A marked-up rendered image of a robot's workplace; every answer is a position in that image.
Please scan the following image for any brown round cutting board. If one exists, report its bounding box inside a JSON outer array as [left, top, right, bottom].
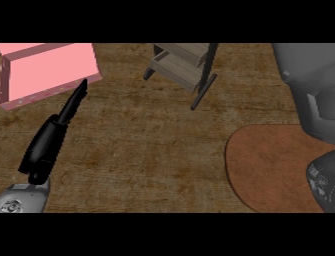
[[225, 123, 335, 214]]

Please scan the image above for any pink open box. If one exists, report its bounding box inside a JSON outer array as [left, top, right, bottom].
[[0, 43, 104, 112]]

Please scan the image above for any tiered basket with black frame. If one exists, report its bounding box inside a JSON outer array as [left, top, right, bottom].
[[142, 43, 221, 112]]

